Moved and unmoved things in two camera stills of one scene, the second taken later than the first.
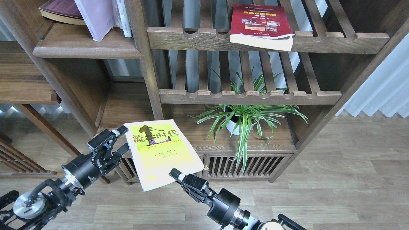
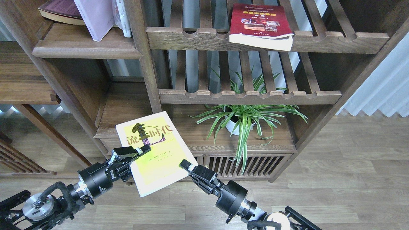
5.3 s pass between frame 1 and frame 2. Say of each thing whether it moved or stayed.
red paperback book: stayed
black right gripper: moved
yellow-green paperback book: moved
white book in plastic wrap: stayed
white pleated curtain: stayed
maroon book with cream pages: stayed
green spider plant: stayed
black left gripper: moved
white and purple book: stayed
